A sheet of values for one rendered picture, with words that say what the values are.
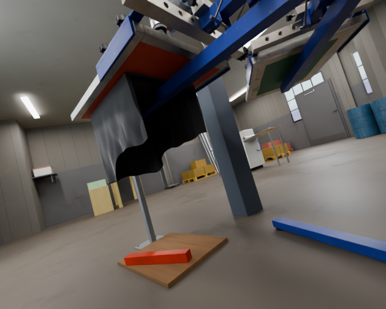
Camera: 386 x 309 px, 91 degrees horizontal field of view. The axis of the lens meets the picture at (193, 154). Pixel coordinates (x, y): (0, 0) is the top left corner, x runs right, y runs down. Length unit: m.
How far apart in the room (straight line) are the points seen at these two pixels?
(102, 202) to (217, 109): 4.69
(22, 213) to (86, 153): 2.44
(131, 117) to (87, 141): 6.91
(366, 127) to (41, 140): 9.48
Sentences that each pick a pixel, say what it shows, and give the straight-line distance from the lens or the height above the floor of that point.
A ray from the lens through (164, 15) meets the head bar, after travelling 0.79.
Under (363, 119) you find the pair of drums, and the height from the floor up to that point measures 0.47.
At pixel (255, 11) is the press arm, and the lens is 0.79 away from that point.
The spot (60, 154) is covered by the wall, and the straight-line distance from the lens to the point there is 7.72.
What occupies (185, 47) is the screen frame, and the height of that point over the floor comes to 0.97.
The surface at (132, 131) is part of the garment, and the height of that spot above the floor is 0.71.
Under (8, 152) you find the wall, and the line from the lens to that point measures 7.07.
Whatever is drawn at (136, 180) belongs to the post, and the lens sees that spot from 1.59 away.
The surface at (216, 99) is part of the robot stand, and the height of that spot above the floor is 0.96.
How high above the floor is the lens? 0.47
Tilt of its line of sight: 4 degrees up
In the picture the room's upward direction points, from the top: 16 degrees counter-clockwise
